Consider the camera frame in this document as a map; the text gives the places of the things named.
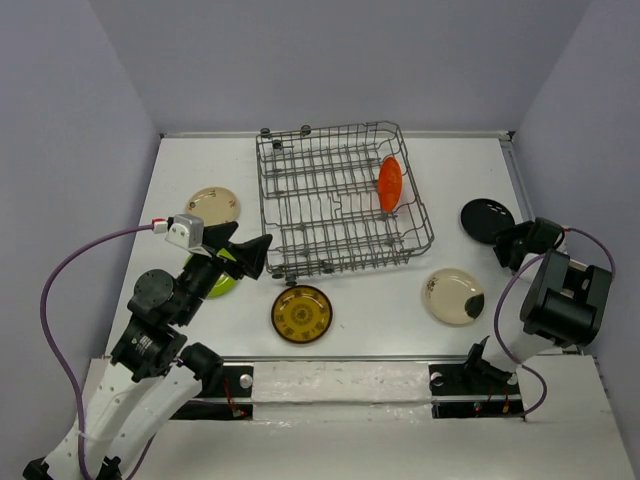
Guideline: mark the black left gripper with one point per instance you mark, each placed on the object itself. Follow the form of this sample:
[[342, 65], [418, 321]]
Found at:
[[251, 255]]

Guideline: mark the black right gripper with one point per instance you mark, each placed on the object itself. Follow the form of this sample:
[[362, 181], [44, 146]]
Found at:
[[504, 237]]

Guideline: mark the green plate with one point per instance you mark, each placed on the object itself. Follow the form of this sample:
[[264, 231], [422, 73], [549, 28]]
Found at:
[[205, 277]]

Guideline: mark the cream plate with red marks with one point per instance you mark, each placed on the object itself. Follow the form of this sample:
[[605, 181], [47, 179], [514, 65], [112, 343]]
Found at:
[[214, 205]]

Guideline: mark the cream plate with black blotch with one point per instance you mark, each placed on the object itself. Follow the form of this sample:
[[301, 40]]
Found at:
[[453, 297]]

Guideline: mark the yellow patterned brown-rimmed plate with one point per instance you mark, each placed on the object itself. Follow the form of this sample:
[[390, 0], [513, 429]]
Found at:
[[301, 314]]

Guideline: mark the orange plate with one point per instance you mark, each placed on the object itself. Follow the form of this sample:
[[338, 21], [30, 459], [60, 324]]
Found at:
[[389, 184]]

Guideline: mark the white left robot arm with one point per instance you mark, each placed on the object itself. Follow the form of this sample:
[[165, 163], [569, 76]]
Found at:
[[152, 371]]

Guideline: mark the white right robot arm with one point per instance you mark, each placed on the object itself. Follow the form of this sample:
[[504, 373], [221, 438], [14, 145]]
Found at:
[[497, 321]]

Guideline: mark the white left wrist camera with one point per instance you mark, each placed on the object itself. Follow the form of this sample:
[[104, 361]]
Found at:
[[182, 230]]

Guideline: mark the grey wire dish rack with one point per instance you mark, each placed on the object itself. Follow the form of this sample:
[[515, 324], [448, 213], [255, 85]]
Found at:
[[318, 197]]

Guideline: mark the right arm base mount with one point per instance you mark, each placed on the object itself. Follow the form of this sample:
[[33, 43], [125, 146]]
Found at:
[[458, 394]]

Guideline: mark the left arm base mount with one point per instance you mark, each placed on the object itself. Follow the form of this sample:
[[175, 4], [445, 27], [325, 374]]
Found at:
[[229, 400]]

